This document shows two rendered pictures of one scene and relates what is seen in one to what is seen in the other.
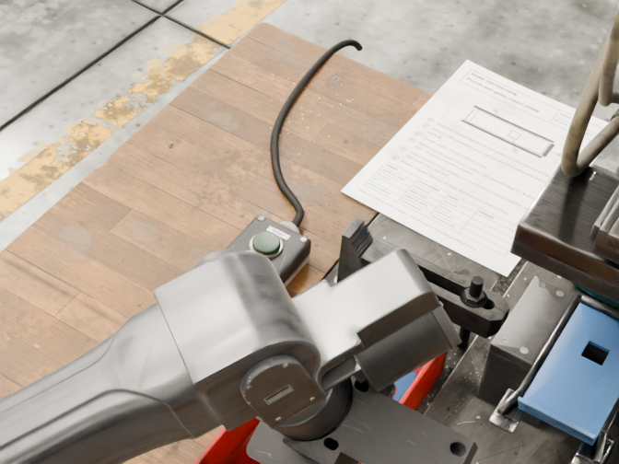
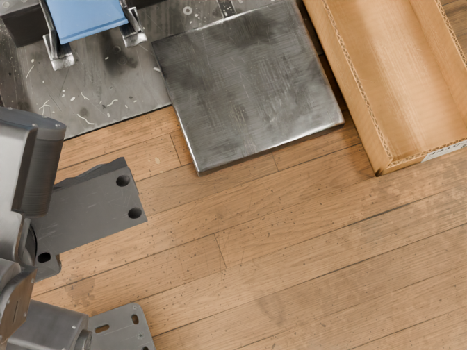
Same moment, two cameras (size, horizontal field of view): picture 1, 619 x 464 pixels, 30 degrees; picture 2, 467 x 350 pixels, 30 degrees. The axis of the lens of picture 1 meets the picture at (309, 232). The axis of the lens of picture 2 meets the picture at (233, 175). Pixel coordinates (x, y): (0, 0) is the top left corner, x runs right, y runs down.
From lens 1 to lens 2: 24 cm
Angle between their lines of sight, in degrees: 36
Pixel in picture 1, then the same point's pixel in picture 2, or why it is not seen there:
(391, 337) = (28, 180)
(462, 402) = (13, 60)
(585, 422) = (108, 11)
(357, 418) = (43, 226)
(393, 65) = not seen: outside the picture
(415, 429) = (85, 196)
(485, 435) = (48, 67)
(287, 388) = (18, 302)
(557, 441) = not seen: hidden behind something
